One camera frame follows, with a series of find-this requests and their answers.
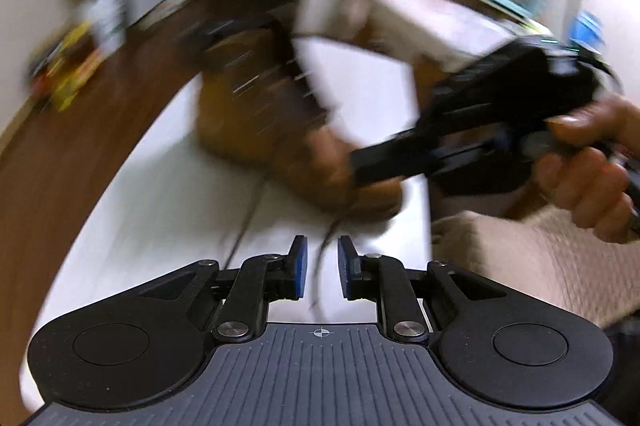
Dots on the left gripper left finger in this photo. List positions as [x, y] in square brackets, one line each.
[248, 291]

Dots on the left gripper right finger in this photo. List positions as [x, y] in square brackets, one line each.
[385, 281]

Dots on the dark brown shoelace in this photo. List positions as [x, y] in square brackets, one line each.
[256, 195]

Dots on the brown leather boot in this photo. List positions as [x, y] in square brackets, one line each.
[257, 108]

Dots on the person's right hand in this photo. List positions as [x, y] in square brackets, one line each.
[588, 185]

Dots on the white low table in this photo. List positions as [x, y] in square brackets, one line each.
[447, 33]

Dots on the beige quilted chair cushion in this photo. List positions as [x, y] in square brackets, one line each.
[548, 257]

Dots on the yellow cooking oil bottle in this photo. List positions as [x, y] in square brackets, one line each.
[74, 62]

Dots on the white plastic bucket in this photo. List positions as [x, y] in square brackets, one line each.
[108, 23]

